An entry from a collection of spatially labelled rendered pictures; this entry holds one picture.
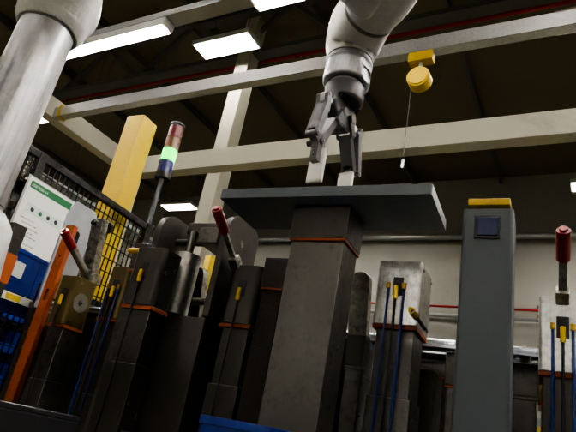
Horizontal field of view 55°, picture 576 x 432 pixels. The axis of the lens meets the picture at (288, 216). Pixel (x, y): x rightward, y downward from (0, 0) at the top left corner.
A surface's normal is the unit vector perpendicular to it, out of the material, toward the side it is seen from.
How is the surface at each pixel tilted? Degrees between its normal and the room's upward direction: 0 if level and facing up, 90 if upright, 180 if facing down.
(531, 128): 90
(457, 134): 90
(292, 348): 90
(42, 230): 90
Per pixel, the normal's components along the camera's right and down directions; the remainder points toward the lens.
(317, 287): -0.39, -0.42
